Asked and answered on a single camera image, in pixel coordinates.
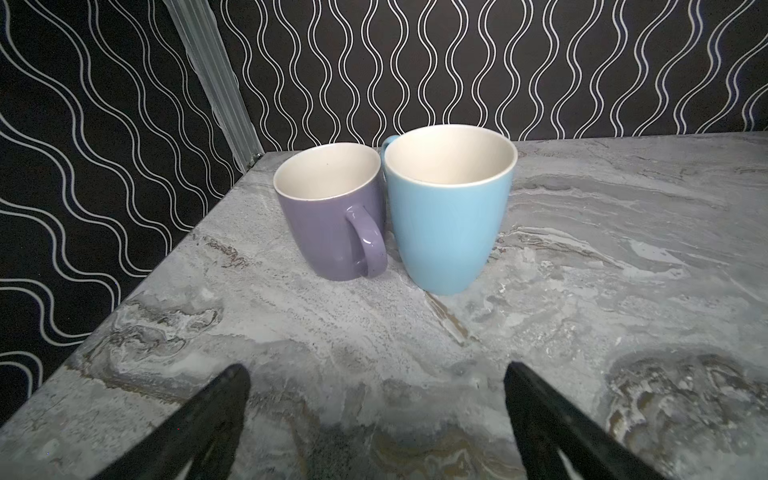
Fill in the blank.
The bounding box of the aluminium frame corner post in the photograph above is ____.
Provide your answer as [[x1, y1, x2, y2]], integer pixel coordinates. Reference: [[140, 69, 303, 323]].
[[165, 0, 264, 172]]

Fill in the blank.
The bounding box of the purple ceramic mug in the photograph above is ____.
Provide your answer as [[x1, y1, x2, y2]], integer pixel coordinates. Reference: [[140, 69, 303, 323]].
[[273, 143, 388, 281]]

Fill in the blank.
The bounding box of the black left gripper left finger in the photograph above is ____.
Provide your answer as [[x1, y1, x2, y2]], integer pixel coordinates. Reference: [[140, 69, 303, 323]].
[[95, 364, 251, 479]]

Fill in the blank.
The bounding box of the light blue ceramic mug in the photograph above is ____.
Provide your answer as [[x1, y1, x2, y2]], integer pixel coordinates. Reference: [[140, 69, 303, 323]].
[[380, 124, 518, 295]]

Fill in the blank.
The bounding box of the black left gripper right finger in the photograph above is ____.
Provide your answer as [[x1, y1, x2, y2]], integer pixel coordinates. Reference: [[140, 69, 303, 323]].
[[504, 361, 664, 480]]

